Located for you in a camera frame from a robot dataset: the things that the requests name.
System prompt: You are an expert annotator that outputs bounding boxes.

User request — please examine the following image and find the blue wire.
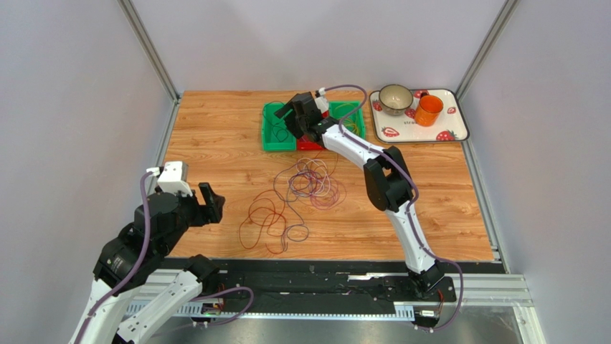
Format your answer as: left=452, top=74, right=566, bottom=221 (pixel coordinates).
left=262, top=102, right=311, bottom=243

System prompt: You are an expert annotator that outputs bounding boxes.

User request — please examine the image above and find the strawberry pattern tray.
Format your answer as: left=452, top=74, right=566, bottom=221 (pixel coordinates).
left=369, top=89, right=470, bottom=143

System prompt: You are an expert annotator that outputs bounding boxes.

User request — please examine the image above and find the white wire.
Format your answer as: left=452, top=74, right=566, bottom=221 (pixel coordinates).
left=295, top=159, right=333, bottom=196

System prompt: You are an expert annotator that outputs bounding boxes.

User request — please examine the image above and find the left aluminium corner post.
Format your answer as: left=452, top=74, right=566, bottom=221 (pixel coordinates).
left=118, top=0, right=180, bottom=104

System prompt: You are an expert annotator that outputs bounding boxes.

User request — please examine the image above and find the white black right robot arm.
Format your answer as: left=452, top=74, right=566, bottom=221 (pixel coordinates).
left=274, top=92, right=444, bottom=295

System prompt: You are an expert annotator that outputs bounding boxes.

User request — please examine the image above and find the green plastic bin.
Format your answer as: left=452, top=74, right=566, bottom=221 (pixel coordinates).
left=329, top=101, right=366, bottom=139
left=261, top=101, right=296, bottom=152

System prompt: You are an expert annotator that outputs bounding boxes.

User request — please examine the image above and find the red plastic bin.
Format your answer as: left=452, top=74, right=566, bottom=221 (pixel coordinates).
left=295, top=111, right=330, bottom=151

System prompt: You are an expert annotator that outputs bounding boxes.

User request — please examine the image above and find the aluminium frame rail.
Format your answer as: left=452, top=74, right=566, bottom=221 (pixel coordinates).
left=123, top=259, right=531, bottom=343

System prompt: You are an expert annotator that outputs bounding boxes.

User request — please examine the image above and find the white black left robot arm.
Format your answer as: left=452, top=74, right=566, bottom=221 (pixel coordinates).
left=70, top=183, right=226, bottom=343

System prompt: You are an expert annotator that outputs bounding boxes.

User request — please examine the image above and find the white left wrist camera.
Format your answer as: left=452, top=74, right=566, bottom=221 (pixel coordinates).
left=146, top=161, right=193, bottom=196

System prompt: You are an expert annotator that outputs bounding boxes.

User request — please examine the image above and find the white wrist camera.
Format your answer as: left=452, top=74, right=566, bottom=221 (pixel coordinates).
left=314, top=87, right=330, bottom=116
left=146, top=161, right=193, bottom=196

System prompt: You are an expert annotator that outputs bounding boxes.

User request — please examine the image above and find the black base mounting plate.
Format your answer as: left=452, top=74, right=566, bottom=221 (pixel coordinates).
left=157, top=257, right=507, bottom=316

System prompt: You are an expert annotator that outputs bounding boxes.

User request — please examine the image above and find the left green plastic bin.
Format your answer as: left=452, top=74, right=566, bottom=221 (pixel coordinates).
left=261, top=101, right=296, bottom=152

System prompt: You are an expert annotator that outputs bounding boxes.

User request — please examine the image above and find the right green plastic bin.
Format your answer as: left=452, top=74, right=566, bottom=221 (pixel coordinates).
left=329, top=101, right=366, bottom=139

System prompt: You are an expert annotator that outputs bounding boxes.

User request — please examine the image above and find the orange plastic cup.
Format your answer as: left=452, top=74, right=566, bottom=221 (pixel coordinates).
left=415, top=95, right=444, bottom=127

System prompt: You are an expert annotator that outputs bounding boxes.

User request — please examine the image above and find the beige ceramic bowl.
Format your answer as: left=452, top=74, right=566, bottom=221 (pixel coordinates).
left=378, top=84, right=414, bottom=115

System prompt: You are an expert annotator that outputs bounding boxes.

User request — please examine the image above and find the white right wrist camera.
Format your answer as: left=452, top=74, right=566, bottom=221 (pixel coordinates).
left=314, top=87, right=330, bottom=116

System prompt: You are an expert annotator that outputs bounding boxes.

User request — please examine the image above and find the right aluminium corner post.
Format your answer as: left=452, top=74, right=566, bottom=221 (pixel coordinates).
left=455, top=0, right=521, bottom=100

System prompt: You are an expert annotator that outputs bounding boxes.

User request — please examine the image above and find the aluminium corner post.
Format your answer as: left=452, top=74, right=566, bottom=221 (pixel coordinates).
left=118, top=0, right=180, bottom=104
left=455, top=0, right=521, bottom=100

